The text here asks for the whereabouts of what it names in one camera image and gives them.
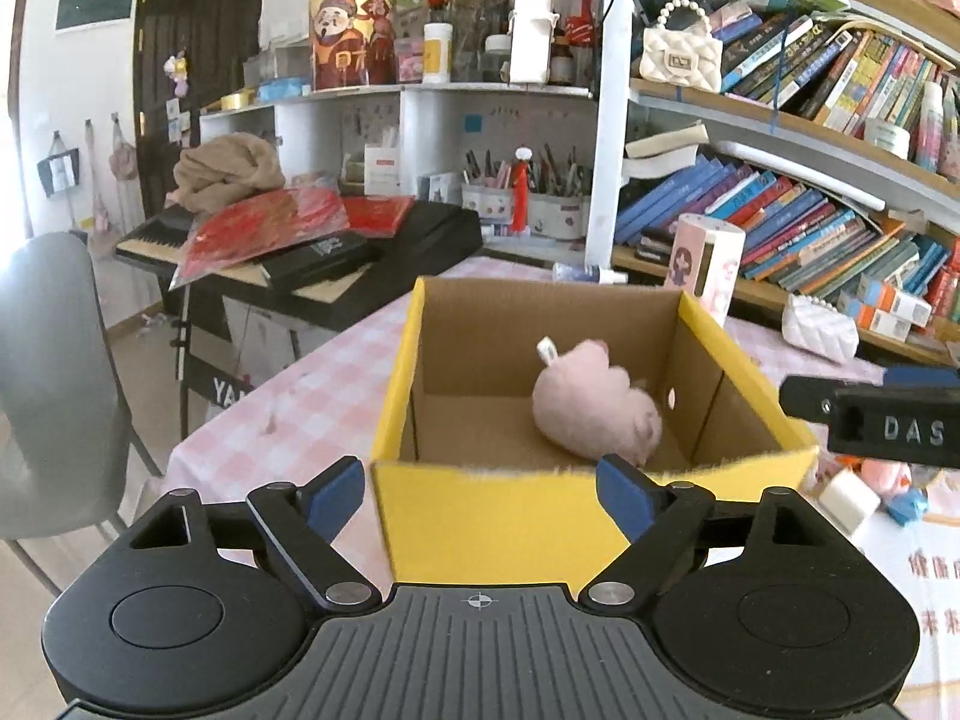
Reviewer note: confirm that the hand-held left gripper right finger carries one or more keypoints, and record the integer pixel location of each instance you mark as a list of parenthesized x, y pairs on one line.
[(621, 495)]

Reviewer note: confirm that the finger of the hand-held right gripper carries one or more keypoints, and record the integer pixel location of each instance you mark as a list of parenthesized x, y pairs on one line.
[(922, 375), (806, 397)]

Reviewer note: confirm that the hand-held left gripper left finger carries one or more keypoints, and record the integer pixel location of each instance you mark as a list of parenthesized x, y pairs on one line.
[(339, 499)]

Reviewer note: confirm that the pink plush toy orange beak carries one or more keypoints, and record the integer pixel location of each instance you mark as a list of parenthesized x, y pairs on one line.
[(885, 476)]

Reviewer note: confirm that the yellow cardboard box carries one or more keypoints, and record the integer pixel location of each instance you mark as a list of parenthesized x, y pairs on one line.
[(495, 525)]

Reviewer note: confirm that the small white quilted purse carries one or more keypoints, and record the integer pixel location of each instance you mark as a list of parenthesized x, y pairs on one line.
[(821, 330)]

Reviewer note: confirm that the orange and white carton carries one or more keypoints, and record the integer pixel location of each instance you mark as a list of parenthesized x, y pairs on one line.
[(900, 300), (874, 322)]

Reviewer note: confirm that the blue folded paper piece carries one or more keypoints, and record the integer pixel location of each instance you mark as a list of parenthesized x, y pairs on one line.
[(907, 506)]

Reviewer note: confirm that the white eraser block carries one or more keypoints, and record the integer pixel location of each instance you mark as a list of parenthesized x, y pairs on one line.
[(847, 501)]

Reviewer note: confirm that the pink checked tablecloth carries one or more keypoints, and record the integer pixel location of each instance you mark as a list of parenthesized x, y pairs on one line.
[(322, 405)]

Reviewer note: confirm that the black keyboard stand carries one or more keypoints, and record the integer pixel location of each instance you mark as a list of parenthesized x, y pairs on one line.
[(214, 382)]

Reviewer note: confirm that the pink cylindrical container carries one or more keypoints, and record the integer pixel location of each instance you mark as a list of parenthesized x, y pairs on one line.
[(701, 262)]

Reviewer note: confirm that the row of colourful books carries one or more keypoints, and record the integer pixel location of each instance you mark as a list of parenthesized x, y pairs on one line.
[(847, 75), (795, 225)]

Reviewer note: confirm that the white rolled tube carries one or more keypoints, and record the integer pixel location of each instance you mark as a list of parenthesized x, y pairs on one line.
[(817, 178)]

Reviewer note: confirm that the blue spray bottle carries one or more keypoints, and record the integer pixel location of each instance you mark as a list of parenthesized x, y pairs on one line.
[(577, 271)]

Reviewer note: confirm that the white jar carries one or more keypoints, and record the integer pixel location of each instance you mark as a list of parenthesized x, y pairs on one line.
[(887, 139)]

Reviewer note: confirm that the black rectangular case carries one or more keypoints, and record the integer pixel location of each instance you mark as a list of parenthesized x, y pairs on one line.
[(322, 255)]

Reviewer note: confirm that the black electronic keyboard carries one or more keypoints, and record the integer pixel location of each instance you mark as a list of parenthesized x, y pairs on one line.
[(427, 240)]

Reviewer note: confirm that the worn pale book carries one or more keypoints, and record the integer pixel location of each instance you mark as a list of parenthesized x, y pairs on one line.
[(660, 163), (667, 141)]

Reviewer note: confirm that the red plastic bag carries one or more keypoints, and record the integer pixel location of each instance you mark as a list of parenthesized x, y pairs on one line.
[(255, 229)]

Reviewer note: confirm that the white pen holder cup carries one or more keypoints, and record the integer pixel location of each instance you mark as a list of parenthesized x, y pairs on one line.
[(487, 199), (555, 216)]

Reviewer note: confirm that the red envelope stack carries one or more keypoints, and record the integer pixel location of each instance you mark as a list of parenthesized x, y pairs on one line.
[(379, 214)]

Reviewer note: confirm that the grey chair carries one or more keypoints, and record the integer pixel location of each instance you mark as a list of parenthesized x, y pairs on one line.
[(52, 390)]

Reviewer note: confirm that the white bookshelf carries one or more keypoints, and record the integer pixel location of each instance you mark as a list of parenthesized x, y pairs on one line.
[(600, 165)]

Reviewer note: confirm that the red hanging tassel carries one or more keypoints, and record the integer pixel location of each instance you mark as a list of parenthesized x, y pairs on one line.
[(520, 195)]

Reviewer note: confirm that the white box red label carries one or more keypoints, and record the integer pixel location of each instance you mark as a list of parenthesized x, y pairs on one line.
[(382, 172)]

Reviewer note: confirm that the beige crumpled cloth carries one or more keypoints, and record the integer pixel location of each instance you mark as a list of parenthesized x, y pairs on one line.
[(225, 172)]

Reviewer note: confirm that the white quilted handbag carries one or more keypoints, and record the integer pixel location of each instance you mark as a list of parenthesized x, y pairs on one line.
[(679, 52)]

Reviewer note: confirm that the pink hanging bag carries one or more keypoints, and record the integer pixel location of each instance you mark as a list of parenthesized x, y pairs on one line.
[(124, 157)]

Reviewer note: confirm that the light blue box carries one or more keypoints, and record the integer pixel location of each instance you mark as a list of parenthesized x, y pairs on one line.
[(283, 90)]

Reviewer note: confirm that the dark hanging tote bag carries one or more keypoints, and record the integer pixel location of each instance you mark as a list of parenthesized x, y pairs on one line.
[(58, 169)]

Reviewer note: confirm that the fortune god figure decoration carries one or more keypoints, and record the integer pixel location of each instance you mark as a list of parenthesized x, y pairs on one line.
[(349, 45)]

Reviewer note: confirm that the white bottle yellow label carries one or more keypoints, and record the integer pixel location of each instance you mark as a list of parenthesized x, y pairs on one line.
[(436, 52)]

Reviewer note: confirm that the small plush door pendant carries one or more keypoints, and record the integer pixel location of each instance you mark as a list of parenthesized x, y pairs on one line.
[(176, 67)]

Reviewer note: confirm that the black door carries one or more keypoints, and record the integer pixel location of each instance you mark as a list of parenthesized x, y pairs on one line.
[(202, 30)]

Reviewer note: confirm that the green wall board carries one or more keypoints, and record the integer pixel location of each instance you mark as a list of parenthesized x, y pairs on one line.
[(94, 9)]

